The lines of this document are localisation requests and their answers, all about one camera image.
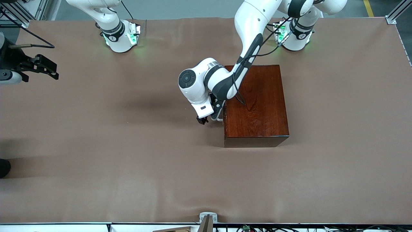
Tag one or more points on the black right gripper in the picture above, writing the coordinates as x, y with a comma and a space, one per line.
13, 59

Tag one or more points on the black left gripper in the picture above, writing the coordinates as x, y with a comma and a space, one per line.
202, 120

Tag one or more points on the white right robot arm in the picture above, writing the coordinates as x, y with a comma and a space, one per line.
116, 38

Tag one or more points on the dark wooden drawer cabinet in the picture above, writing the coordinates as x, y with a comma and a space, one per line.
260, 106

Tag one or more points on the table cover sheet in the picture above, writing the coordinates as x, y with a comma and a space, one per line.
128, 177

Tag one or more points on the black rounded object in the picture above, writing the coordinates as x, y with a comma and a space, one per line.
4, 168

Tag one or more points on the light wooden board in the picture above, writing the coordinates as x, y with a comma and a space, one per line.
175, 229

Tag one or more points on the aluminium frame structure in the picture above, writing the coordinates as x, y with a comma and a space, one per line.
38, 9

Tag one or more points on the aluminium profile post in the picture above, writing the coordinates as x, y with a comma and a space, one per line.
397, 13

